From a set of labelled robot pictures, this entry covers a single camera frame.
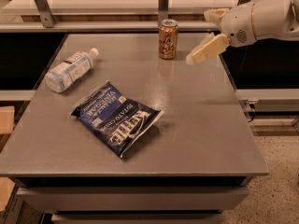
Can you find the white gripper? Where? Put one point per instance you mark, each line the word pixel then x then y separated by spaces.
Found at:
pixel 237 24

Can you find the clear plastic water bottle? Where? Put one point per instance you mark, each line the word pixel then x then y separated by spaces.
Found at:
pixel 65 74

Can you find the grey table drawer cabinet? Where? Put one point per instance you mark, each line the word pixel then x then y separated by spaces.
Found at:
pixel 135 204

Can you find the blue Kettle chip bag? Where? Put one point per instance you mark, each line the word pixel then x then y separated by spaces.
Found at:
pixel 115 120

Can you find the orange soda can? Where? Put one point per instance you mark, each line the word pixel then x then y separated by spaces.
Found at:
pixel 168 38

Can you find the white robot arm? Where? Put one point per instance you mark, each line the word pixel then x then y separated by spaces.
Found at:
pixel 277 19

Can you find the left metal shelf bracket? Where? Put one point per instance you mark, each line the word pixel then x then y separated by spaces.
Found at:
pixel 45 14

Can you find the cardboard box at left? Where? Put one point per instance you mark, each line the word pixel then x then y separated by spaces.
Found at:
pixel 6 119

